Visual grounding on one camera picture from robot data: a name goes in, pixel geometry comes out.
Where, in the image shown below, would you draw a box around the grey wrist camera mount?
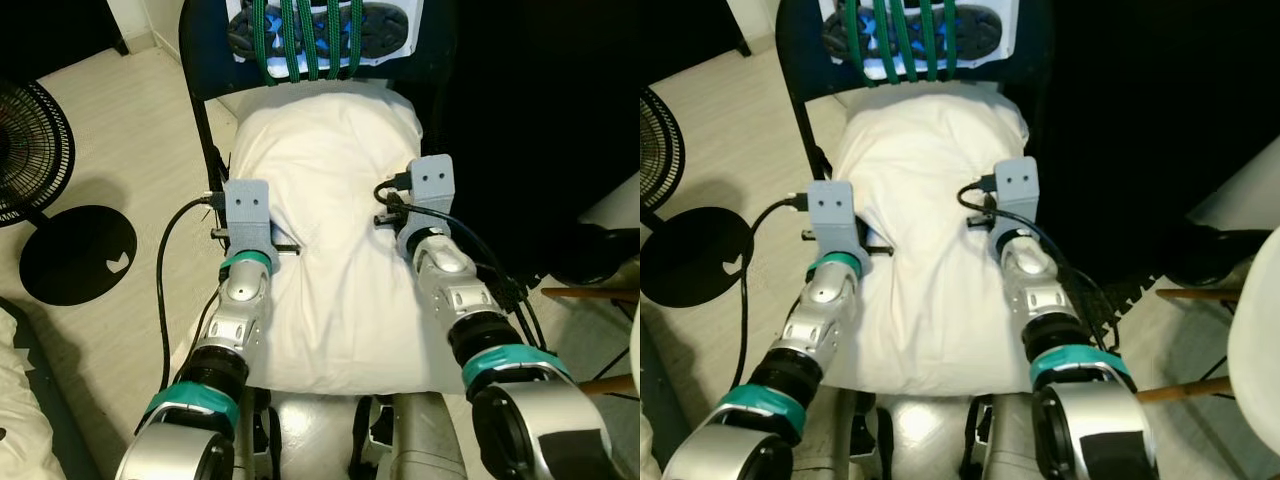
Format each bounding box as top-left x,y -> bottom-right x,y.
991,157 -> 1040,237
403,155 -> 457,237
805,180 -> 864,264
222,179 -> 282,264

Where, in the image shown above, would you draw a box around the white bedding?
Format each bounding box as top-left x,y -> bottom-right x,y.
0,303 -> 59,480

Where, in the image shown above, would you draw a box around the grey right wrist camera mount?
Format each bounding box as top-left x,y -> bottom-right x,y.
403,155 -> 457,237
991,157 -> 1040,237

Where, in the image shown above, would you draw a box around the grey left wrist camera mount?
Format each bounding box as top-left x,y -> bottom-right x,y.
805,180 -> 864,264
222,179 -> 282,264

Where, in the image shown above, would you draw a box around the white round chair seat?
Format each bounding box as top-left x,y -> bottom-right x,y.
1224,226 -> 1280,431

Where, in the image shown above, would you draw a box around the small black furniture piece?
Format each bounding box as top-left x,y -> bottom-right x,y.
0,0 -> 129,73

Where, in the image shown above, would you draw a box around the black chair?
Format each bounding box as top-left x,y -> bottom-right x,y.
178,0 -> 456,401
774,0 -> 1053,401

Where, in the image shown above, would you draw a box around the white back cushion grey pads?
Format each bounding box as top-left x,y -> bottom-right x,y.
818,0 -> 1019,73
224,0 -> 427,73

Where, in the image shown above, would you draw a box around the thick wooden chair leg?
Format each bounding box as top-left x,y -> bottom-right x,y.
574,373 -> 641,397
1134,376 -> 1237,404

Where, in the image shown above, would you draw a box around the black floor fan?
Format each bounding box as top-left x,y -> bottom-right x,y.
640,87 -> 757,309
0,80 -> 139,307

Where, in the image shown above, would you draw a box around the large black furniture piece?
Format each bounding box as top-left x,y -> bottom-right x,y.
430,0 -> 641,286
1030,0 -> 1280,286

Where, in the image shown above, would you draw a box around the green braided cord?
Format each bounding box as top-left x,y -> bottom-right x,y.
842,0 -> 963,87
250,0 -> 365,87

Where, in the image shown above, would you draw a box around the thin wooden chair leg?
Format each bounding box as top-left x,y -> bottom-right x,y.
1155,287 -> 1243,303
540,287 -> 641,303

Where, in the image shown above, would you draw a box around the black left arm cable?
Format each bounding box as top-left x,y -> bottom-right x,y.
738,195 -> 809,383
155,195 -> 227,393

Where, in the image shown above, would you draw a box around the silver right robot leg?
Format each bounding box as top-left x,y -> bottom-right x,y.
975,392 -> 1043,480
372,390 -> 473,480

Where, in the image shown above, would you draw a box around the plain white pillow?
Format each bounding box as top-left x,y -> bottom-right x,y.
228,82 -> 493,397
825,82 -> 1063,397

